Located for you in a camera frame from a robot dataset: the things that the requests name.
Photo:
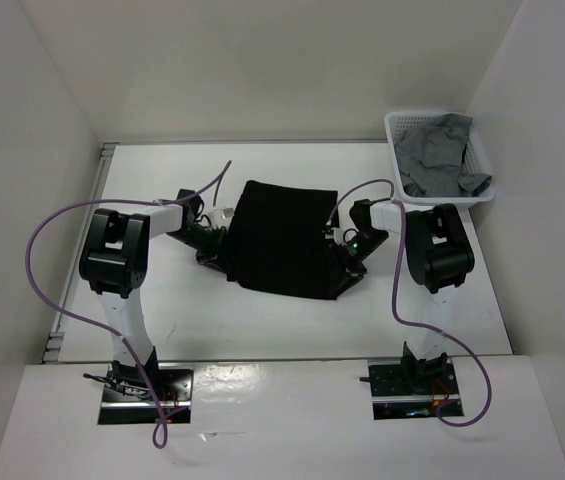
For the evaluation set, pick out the grey skirt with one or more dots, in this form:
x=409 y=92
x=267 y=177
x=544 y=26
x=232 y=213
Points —
x=431 y=156

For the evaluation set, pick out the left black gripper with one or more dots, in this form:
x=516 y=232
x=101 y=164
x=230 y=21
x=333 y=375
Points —
x=215 y=255

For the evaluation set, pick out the white plastic basket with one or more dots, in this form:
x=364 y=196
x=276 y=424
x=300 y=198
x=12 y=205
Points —
x=476 y=160

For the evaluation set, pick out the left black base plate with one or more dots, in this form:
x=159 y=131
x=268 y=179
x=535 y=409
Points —
x=123 y=403

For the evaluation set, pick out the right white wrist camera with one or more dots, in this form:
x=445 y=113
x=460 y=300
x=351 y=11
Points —
x=335 y=235

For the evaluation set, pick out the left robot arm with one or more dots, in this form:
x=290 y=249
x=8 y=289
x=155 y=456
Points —
x=114 y=262

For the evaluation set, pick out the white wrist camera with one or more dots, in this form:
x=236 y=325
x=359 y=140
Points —
x=220 y=217
x=335 y=235

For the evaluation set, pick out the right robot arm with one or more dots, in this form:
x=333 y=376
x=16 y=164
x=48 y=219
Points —
x=433 y=245

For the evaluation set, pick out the black skirt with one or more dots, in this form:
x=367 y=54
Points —
x=276 y=243

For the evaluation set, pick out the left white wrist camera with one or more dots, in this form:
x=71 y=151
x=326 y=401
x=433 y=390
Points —
x=220 y=217

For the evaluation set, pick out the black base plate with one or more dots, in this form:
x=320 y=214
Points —
x=123 y=403
x=395 y=395

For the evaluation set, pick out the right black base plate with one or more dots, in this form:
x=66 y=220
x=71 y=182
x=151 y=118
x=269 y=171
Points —
x=395 y=395

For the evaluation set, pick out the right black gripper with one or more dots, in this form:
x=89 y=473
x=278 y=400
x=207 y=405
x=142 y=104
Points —
x=350 y=271

